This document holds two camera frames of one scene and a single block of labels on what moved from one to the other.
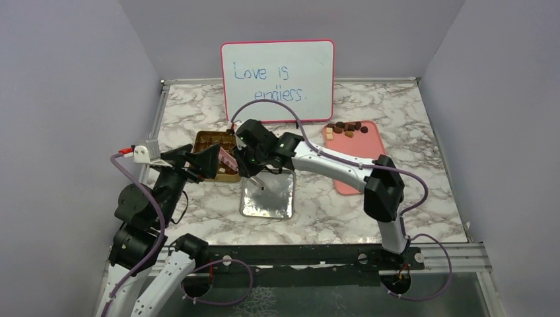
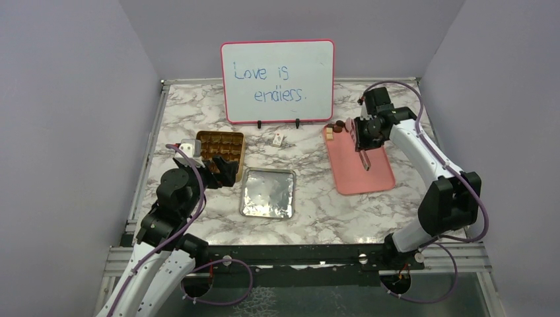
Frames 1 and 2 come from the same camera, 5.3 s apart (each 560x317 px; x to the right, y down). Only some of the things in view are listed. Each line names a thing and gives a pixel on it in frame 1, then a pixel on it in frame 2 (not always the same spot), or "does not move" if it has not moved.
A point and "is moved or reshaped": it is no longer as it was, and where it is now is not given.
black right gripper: x=244 y=168 → x=362 y=143
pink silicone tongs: x=227 y=160 is moved or reshaped
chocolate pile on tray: x=340 y=127 does not move
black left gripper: x=205 y=161 → x=225 y=177
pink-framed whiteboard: x=298 y=74 does not move
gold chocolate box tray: x=204 y=139 does not move
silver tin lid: x=277 y=201 does not move
